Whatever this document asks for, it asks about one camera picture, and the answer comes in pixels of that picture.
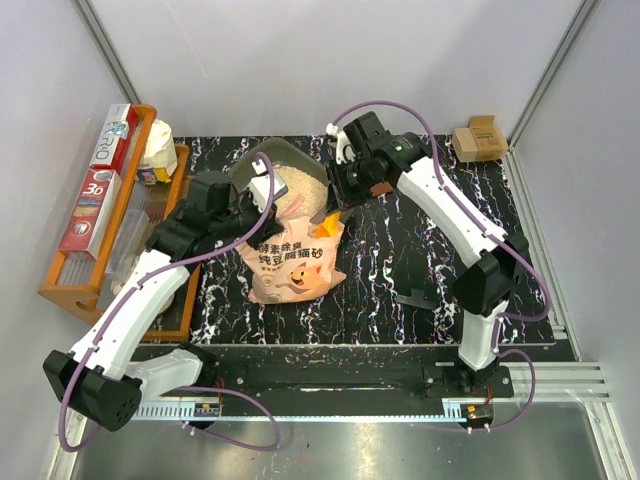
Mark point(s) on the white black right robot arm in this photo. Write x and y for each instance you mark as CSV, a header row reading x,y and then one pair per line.
x,y
484,289

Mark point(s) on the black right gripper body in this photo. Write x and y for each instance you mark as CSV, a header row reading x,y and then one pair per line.
x,y
351,181

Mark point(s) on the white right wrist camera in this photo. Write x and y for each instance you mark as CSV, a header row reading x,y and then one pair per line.
x,y
343,147

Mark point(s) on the aluminium rail frame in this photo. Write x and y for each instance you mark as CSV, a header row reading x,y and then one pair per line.
x,y
391,246

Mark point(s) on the orange wooden tray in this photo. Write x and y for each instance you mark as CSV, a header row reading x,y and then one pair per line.
x,y
173,324

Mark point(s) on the red white toothpaste box upper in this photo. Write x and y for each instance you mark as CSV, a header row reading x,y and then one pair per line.
x,y
115,137

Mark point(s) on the black bag clip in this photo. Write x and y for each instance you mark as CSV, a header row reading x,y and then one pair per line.
x,y
417,299

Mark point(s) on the red white toothpaste box lower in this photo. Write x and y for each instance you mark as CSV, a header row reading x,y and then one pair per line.
x,y
91,213

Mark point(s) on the yellow plastic litter scoop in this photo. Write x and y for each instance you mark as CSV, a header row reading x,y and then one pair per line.
x,y
330,226

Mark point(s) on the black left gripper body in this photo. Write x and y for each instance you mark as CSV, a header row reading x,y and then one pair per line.
x,y
237,220

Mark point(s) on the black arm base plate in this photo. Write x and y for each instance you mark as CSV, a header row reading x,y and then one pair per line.
x,y
433,371

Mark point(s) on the white paper flour bag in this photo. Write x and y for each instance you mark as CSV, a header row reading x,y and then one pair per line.
x,y
159,160

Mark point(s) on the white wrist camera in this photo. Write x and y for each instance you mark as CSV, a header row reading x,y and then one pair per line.
x,y
343,147
262,185

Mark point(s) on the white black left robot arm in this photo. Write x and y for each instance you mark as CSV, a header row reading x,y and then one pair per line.
x,y
96,378

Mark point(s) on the grey plastic litter box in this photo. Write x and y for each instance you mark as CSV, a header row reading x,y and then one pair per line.
x,y
305,178

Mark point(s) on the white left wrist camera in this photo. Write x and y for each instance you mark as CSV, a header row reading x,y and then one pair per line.
x,y
262,185

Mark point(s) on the clear plastic container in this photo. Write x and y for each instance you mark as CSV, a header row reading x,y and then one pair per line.
x,y
128,241

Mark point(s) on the orange wooden rack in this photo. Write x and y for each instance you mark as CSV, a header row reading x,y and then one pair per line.
x,y
114,212

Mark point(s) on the white round cup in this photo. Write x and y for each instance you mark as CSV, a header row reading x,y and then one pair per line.
x,y
167,304

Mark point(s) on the red white toothpaste box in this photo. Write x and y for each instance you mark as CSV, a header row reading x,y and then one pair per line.
x,y
115,137
91,213

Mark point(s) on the brown cardboard box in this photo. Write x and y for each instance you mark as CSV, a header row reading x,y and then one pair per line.
x,y
482,140

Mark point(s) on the pink cat litter bag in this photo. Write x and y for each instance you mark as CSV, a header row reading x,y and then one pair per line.
x,y
297,264

